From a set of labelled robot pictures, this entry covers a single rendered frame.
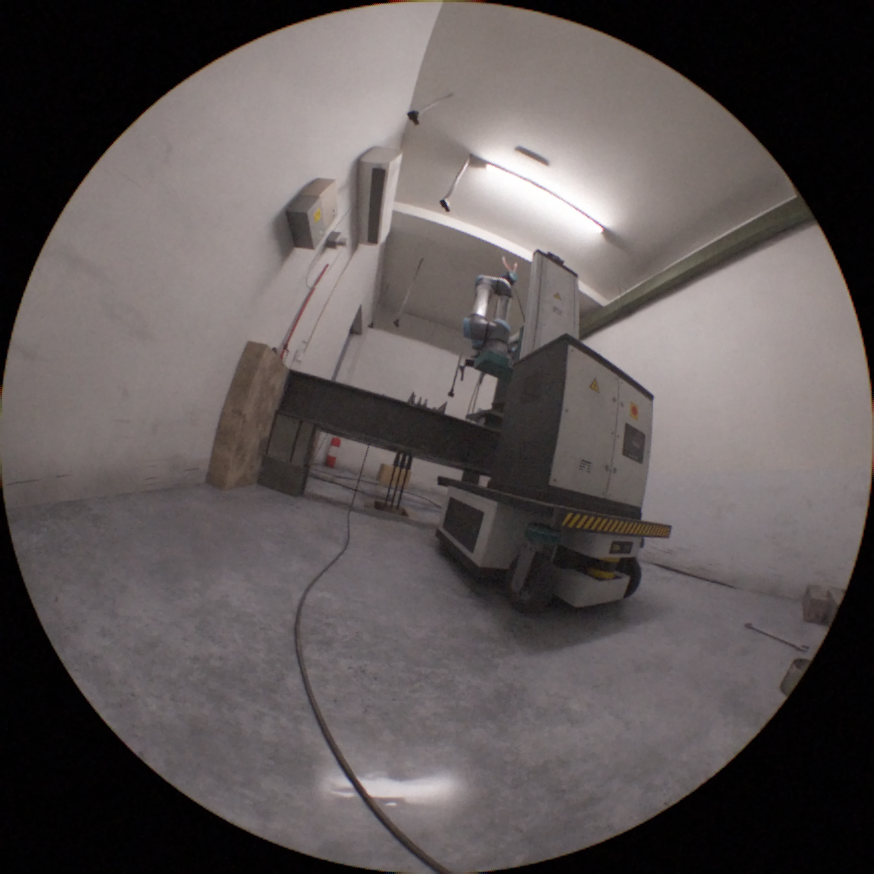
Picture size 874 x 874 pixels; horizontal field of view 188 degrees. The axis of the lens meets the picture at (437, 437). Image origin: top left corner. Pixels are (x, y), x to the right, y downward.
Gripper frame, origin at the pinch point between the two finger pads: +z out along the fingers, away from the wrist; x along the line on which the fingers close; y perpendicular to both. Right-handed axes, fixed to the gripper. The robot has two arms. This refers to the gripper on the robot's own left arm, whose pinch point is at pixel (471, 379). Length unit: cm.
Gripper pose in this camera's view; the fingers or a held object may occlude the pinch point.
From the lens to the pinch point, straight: 181.7
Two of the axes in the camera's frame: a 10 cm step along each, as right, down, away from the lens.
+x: -9.8, -1.4, -1.3
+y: -0.8, -3.0, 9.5
